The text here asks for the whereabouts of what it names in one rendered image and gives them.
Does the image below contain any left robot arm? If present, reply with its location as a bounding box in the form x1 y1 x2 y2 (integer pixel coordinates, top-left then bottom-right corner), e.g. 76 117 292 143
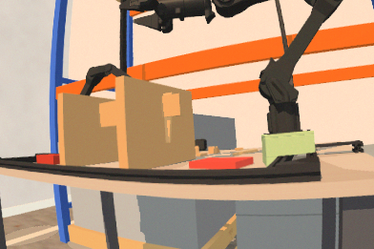
184 0 343 135

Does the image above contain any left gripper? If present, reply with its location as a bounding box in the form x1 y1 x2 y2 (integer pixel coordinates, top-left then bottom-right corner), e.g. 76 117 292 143
118 0 187 33

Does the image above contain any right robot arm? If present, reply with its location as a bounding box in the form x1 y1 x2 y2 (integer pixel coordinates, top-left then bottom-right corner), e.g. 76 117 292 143
80 63 131 95

